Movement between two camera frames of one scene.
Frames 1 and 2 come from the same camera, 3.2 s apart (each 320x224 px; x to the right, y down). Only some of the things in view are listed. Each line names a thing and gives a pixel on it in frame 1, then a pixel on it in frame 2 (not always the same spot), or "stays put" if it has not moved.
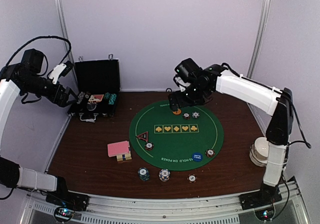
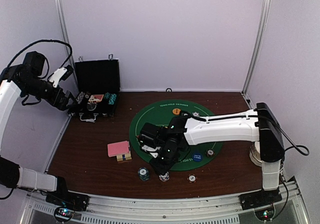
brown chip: (209, 153) stays put
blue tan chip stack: (164, 175) stays put
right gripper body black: (194, 97) → (168, 159)
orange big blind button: (177, 112) stays put
